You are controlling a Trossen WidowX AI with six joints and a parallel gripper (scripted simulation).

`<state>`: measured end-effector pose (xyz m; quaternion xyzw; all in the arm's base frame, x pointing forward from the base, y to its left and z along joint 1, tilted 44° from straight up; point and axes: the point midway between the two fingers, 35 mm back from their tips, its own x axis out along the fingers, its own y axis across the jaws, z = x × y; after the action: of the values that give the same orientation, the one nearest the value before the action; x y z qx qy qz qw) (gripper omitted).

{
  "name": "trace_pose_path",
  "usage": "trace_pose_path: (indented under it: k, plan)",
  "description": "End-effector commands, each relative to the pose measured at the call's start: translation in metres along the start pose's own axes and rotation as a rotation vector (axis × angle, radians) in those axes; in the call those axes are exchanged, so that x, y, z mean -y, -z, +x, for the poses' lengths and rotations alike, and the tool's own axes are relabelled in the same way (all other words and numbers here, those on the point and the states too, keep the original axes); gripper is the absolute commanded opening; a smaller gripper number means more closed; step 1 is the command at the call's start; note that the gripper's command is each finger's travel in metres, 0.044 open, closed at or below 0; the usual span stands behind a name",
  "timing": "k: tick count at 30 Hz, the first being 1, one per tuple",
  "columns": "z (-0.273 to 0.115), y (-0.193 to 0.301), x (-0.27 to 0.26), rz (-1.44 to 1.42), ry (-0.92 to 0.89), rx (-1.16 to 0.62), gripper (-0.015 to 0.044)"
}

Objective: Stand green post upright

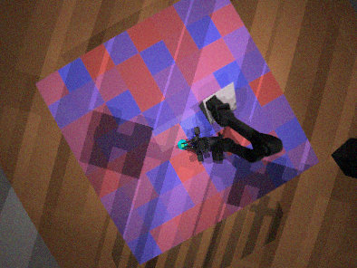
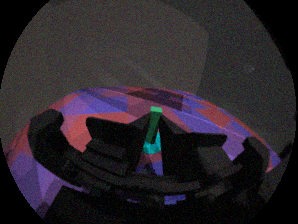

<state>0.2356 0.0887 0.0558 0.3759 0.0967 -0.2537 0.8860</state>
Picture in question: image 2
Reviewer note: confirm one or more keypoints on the cyan circle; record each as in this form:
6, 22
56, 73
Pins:
152, 147

